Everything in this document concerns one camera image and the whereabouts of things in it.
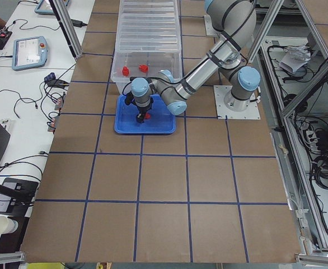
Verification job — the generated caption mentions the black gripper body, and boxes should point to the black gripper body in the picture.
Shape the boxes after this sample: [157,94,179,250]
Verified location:
[124,92,153,113]

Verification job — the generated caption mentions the blue plastic tray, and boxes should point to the blue plastic tray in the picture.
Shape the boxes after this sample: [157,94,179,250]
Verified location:
[114,94,177,136]

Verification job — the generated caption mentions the teach pendant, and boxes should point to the teach pendant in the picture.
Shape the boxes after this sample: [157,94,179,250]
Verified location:
[12,36,48,71]
[34,0,71,15]

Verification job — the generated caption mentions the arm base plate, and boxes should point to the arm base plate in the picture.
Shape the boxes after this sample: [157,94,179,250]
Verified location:
[214,85,261,120]
[204,15,223,38]

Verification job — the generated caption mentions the aluminium frame post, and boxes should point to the aluminium frame post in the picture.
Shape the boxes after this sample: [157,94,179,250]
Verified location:
[49,0,83,59]

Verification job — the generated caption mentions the black cable bundle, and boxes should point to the black cable bundle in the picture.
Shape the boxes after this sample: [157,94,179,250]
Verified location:
[310,153,328,191]

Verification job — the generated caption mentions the teach pendant near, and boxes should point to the teach pendant near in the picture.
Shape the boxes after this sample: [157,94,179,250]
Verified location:
[12,36,48,71]

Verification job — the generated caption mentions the clear plastic storage box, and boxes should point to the clear plastic storage box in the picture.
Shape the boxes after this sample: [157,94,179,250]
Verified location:
[111,52,182,92]

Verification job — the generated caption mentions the teach pendant far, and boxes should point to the teach pendant far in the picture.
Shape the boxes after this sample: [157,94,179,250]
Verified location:
[34,0,71,15]

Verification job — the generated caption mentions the clear plastic box lid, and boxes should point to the clear plastic box lid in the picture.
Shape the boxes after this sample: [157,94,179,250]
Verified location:
[115,0,181,53]

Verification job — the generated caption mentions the white paper cup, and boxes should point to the white paper cup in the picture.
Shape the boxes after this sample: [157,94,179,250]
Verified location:
[0,216,18,235]

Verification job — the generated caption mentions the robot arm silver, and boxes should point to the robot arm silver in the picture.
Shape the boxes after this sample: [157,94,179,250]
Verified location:
[125,1,260,123]

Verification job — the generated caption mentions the black power adapter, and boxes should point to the black power adapter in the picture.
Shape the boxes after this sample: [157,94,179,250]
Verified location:
[71,19,87,27]

